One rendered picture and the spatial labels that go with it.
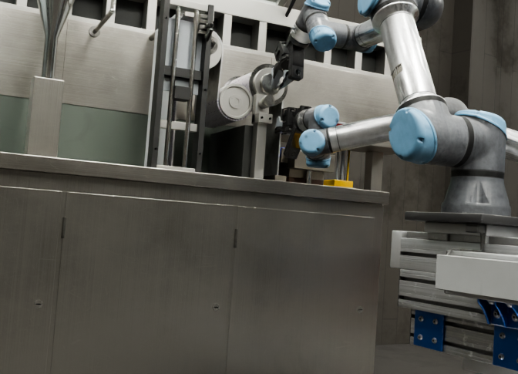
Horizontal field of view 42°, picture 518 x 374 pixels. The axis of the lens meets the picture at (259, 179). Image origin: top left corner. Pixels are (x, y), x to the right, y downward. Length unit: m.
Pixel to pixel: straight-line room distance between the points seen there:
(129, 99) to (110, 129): 0.13
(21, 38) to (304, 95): 1.11
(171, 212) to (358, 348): 0.76
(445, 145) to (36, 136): 1.25
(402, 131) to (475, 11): 4.00
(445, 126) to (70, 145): 1.41
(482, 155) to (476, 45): 3.88
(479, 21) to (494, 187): 3.98
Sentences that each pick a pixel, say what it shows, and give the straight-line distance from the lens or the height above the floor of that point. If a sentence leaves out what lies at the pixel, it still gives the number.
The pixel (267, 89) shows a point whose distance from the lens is 2.35.
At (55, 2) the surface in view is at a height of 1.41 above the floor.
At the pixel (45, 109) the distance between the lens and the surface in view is 2.21.
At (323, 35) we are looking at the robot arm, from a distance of 2.07.
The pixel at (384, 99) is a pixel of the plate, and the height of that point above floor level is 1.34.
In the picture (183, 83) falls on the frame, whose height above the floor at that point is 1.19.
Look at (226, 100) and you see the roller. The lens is 2.30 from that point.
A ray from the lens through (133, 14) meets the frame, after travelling 2.69.
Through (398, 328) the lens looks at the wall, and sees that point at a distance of 5.06.
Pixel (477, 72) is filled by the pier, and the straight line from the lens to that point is 5.39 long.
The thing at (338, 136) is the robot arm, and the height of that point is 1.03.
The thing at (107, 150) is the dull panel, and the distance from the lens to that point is 2.50.
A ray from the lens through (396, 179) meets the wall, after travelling 4.96.
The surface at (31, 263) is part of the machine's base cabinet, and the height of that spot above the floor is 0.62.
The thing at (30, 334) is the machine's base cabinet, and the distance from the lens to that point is 1.88.
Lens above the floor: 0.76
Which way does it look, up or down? 4 degrees up
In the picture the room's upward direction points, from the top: 4 degrees clockwise
